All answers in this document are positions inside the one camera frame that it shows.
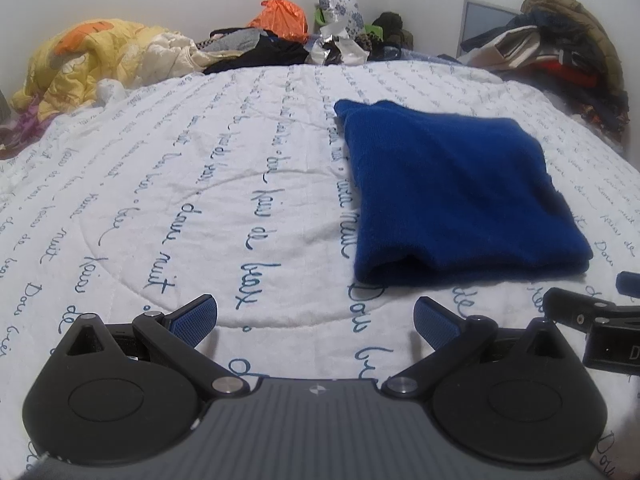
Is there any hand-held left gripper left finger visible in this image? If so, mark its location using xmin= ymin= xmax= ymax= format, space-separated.
xmin=54 ymin=294 xmax=250 ymax=402

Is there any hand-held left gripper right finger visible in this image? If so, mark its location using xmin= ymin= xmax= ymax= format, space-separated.
xmin=382 ymin=297 xmax=577 ymax=402

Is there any blue beaded sweater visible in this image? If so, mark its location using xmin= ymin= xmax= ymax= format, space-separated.
xmin=333 ymin=99 xmax=595 ymax=287

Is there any pile of mixed clothes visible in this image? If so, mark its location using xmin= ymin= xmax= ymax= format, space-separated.
xmin=462 ymin=15 xmax=629 ymax=137

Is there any white script-print quilt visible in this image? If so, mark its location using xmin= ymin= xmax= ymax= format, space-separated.
xmin=0 ymin=57 xmax=640 ymax=480

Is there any purple floral cloth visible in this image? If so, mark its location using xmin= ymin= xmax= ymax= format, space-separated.
xmin=0 ymin=105 xmax=57 ymax=161

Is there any cream quilted cloth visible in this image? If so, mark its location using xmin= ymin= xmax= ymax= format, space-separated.
xmin=127 ymin=32 xmax=224 ymax=87

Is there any olive padded jacket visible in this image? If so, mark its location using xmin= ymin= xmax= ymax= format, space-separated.
xmin=520 ymin=0 xmax=629 ymax=106

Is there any black clothing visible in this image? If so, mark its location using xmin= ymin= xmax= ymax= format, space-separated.
xmin=202 ymin=35 xmax=322 ymax=75

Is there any yellow cartoon quilt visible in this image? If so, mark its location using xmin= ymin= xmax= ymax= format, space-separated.
xmin=10 ymin=19 xmax=174 ymax=122

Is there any grey clothing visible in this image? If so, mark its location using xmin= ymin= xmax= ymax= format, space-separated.
xmin=202 ymin=29 xmax=264 ymax=54

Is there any silver foil wrapping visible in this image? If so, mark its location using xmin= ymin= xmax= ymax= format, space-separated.
xmin=305 ymin=22 xmax=372 ymax=66

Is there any dark green plush bag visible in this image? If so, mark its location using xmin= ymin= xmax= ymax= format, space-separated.
xmin=372 ymin=11 xmax=415 ymax=49

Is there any green plastic stool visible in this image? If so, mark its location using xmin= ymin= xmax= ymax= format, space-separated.
xmin=314 ymin=7 xmax=384 ymax=42

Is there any grey framed panel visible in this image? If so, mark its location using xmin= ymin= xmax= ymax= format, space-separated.
xmin=457 ymin=0 xmax=522 ymax=59

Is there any orange plastic bag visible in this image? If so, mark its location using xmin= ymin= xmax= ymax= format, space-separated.
xmin=248 ymin=0 xmax=310 ymax=44

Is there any blue floral white pillow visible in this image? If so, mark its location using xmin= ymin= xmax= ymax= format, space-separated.
xmin=316 ymin=0 xmax=367 ymax=41

